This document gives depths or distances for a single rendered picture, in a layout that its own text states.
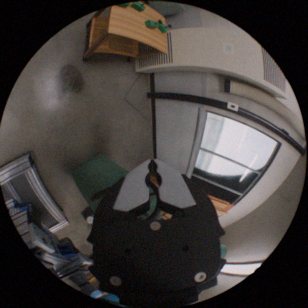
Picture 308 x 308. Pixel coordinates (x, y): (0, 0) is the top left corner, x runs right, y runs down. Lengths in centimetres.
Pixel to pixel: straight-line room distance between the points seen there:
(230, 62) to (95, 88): 130
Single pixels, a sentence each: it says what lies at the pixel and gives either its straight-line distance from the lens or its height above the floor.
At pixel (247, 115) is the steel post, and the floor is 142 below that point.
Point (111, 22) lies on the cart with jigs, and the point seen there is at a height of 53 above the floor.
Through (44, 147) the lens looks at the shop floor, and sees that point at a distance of 107.
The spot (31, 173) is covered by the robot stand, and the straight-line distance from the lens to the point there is 92.
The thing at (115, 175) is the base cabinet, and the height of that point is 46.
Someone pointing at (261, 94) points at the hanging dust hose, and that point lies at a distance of 126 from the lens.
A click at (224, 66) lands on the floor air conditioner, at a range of 109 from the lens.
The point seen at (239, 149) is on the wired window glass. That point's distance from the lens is 162.
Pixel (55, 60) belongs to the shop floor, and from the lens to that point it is 115.
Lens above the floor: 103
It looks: 29 degrees down
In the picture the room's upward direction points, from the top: 113 degrees clockwise
